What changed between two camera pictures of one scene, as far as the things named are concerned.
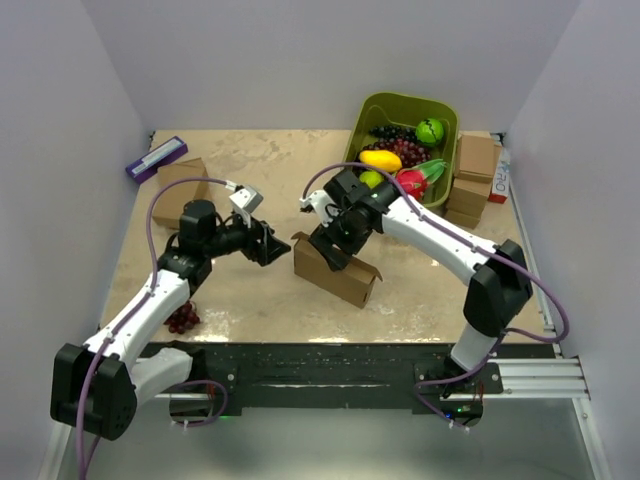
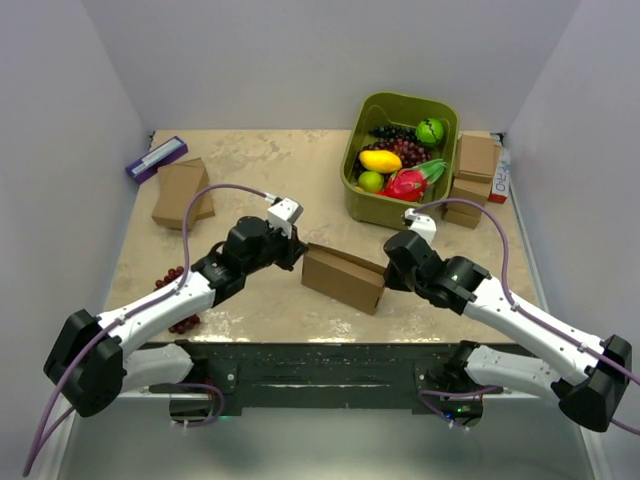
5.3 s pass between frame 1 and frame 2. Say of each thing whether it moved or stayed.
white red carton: stayed
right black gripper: moved
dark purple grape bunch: stayed
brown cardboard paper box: moved
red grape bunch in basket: stayed
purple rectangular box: stayed
